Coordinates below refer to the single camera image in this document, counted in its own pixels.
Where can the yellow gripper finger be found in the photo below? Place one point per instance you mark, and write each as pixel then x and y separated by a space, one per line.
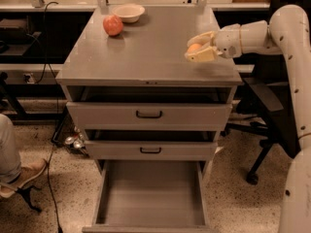
pixel 206 38
pixel 203 54

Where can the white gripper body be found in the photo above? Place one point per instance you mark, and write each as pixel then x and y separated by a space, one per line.
pixel 228 40

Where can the small orange fruit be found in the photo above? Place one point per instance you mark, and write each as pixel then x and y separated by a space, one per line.
pixel 194 47

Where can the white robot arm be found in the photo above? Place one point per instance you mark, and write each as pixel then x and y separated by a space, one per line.
pixel 286 33

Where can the grey drawer cabinet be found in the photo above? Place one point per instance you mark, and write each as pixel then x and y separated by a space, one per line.
pixel 148 53

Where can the grey top drawer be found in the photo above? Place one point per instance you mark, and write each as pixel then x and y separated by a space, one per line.
pixel 149 108

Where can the grey drawer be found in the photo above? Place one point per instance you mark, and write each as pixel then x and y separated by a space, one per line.
pixel 149 108
pixel 150 145
pixel 150 197

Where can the grey middle drawer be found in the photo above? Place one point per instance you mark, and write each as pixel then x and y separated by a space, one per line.
pixel 150 145

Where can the grey bottom drawer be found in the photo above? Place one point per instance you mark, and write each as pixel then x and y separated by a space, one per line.
pixel 150 197

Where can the white bowl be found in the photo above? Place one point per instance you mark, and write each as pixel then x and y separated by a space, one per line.
pixel 129 13

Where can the red apple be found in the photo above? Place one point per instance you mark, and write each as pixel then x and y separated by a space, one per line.
pixel 112 25

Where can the black office chair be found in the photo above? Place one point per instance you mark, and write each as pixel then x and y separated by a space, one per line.
pixel 266 93

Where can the silver cans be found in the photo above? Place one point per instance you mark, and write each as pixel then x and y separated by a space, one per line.
pixel 75 140

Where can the person leg light trousers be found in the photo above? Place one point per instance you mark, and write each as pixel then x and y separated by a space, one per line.
pixel 10 164

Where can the black stool leg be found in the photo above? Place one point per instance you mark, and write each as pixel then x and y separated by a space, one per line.
pixel 25 193

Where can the tan shoe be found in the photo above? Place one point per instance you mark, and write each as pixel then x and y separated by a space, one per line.
pixel 27 174

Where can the wall power outlet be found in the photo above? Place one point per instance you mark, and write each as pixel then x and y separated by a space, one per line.
pixel 29 78

